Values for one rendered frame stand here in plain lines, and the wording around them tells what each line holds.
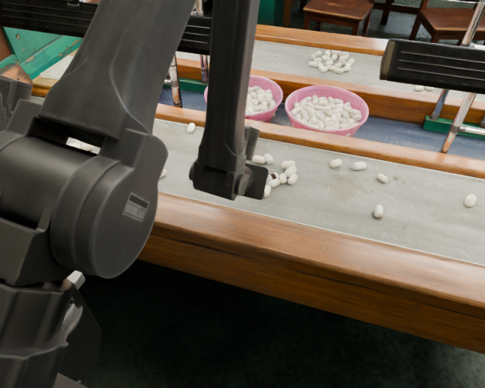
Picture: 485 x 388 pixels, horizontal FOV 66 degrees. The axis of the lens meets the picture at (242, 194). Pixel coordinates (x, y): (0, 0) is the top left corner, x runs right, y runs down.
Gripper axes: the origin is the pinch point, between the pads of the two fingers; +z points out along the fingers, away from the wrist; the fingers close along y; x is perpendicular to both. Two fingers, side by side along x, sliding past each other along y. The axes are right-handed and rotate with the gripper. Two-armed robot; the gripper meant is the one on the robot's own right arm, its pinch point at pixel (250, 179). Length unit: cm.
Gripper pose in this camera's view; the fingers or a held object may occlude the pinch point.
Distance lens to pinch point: 84.2
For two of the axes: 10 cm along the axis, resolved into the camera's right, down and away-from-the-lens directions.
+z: 2.3, -0.3, 9.7
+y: -9.5, -2.2, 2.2
